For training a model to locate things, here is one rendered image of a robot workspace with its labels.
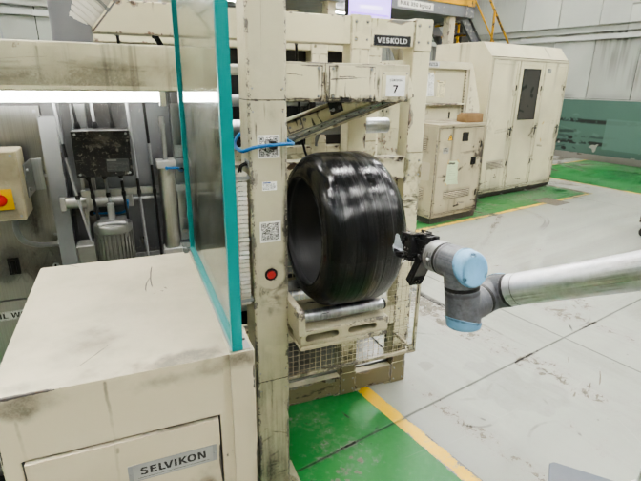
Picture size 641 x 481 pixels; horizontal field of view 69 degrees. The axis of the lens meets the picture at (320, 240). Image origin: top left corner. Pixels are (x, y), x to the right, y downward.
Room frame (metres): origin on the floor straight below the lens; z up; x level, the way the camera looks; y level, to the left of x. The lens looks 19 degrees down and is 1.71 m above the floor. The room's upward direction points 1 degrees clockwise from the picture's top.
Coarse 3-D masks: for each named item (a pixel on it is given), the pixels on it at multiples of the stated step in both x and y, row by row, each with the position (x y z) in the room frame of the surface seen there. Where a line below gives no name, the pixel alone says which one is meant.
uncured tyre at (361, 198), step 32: (320, 160) 1.63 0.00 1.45; (352, 160) 1.64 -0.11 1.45; (288, 192) 1.83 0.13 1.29; (320, 192) 1.52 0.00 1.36; (352, 192) 1.51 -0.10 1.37; (384, 192) 1.55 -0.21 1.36; (288, 224) 1.86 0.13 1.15; (320, 224) 1.50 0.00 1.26; (352, 224) 1.45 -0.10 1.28; (384, 224) 1.49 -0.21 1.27; (320, 256) 1.91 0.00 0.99; (352, 256) 1.43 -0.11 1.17; (384, 256) 1.48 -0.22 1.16; (320, 288) 1.51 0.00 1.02; (352, 288) 1.47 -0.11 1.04; (384, 288) 1.54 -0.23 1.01
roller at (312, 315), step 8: (344, 304) 1.59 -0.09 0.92; (352, 304) 1.59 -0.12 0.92; (360, 304) 1.60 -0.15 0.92; (368, 304) 1.61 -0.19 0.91; (376, 304) 1.62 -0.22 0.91; (384, 304) 1.63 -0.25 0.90; (312, 312) 1.53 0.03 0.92; (320, 312) 1.53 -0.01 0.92; (328, 312) 1.54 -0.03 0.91; (336, 312) 1.55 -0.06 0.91; (344, 312) 1.56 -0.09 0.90; (352, 312) 1.58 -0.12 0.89; (360, 312) 1.59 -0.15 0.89; (312, 320) 1.52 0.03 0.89
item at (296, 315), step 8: (288, 296) 1.60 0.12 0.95; (288, 304) 1.56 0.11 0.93; (296, 304) 1.53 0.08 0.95; (288, 312) 1.56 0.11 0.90; (296, 312) 1.48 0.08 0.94; (304, 312) 1.47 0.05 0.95; (288, 320) 1.56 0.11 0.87; (296, 320) 1.48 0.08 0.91; (304, 320) 1.47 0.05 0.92; (296, 328) 1.48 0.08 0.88; (304, 328) 1.47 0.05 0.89
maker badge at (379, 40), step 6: (378, 36) 2.33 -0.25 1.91; (384, 36) 2.34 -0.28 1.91; (390, 36) 2.36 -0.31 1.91; (396, 36) 2.37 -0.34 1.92; (402, 36) 2.38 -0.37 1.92; (408, 36) 2.39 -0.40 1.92; (378, 42) 2.33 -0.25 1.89; (384, 42) 2.35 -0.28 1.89; (390, 42) 2.36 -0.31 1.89; (396, 42) 2.37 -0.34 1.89; (402, 42) 2.38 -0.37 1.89; (408, 42) 2.39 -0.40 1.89
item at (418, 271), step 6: (420, 258) 1.24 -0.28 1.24; (414, 264) 1.26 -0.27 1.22; (420, 264) 1.24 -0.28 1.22; (414, 270) 1.26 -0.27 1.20; (420, 270) 1.25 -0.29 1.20; (426, 270) 1.27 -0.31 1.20; (408, 276) 1.28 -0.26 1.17; (414, 276) 1.26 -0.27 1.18; (420, 276) 1.27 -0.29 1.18; (408, 282) 1.28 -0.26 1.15; (414, 282) 1.27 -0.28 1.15; (420, 282) 1.28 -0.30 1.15
